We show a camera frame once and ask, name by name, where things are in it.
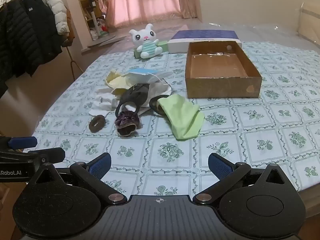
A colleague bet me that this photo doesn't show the plastic wrapped mattress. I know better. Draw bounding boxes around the plastic wrapped mattress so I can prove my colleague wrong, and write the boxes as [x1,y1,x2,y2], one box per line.
[82,21,320,55]

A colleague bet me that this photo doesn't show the white mesh cloth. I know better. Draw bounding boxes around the white mesh cloth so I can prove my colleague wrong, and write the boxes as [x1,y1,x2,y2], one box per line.
[147,70,175,80]

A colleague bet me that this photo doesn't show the dark grey cloth mask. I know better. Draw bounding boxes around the dark grey cloth mask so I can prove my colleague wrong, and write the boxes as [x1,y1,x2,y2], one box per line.
[115,84,150,120]

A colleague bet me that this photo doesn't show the white sock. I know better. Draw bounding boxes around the white sock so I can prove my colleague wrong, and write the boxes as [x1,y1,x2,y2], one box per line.
[89,92,118,115]

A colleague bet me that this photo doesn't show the wooden bookshelf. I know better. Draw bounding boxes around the wooden bookshelf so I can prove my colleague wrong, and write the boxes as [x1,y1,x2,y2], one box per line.
[73,0,108,41]

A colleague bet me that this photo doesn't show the gold clothes rack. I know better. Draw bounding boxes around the gold clothes rack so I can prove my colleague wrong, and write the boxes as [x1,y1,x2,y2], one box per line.
[0,0,84,80]

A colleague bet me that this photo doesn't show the white plush bunny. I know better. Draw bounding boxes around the white plush bunny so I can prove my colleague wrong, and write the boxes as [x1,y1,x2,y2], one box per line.
[129,23,163,59]

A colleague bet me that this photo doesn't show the green box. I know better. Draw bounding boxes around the green box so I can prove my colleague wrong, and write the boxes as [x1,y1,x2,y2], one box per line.
[134,41,169,59]

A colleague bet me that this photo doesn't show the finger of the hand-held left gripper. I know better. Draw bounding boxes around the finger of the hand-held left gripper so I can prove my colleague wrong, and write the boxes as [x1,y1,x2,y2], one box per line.
[28,147,66,166]
[0,136,38,149]

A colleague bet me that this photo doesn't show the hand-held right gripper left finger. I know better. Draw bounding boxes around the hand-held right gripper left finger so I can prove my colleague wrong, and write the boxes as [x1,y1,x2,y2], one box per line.
[26,152,128,204]

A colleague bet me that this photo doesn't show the pink curtain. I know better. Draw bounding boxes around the pink curtain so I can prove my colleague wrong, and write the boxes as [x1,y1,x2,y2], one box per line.
[105,0,202,29]

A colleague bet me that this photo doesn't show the wooden headboard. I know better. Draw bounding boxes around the wooden headboard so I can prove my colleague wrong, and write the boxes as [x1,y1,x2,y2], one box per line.
[297,2,320,43]

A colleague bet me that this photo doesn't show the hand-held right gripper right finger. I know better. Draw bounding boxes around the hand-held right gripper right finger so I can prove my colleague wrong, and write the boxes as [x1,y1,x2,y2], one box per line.
[192,152,297,204]

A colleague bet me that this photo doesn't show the purple white box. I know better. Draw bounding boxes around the purple white box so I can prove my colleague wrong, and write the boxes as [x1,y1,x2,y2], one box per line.
[167,30,242,54]

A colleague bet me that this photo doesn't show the cardboard box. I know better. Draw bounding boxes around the cardboard box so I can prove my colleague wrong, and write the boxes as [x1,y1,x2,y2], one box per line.
[185,41,263,99]

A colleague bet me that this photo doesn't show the brown hair tie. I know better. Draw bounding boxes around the brown hair tie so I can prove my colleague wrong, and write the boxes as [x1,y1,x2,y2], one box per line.
[89,114,107,133]

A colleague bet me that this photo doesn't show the yellow towel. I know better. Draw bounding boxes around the yellow towel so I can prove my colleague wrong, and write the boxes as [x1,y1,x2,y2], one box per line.
[104,70,133,95]

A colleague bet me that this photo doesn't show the black down jacket white logo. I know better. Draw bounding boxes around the black down jacket white logo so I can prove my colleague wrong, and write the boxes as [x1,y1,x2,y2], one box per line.
[21,0,63,77]

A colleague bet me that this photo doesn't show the blue face mask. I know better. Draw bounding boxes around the blue face mask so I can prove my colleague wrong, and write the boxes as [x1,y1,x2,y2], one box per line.
[125,67,173,95]

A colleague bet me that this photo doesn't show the dark purple scrunchie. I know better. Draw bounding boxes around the dark purple scrunchie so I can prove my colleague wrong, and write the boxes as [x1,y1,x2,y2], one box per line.
[114,110,139,137]

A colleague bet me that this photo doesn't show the beige standing fan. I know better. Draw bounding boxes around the beige standing fan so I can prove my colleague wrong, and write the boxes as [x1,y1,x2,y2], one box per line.
[87,0,117,47]

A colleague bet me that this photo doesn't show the brown jacket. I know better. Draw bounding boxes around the brown jacket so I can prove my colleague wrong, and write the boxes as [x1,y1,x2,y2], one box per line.
[61,7,75,47]

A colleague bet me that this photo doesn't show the green cloth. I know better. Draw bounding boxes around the green cloth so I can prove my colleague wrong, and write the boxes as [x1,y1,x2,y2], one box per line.
[157,94,205,140]

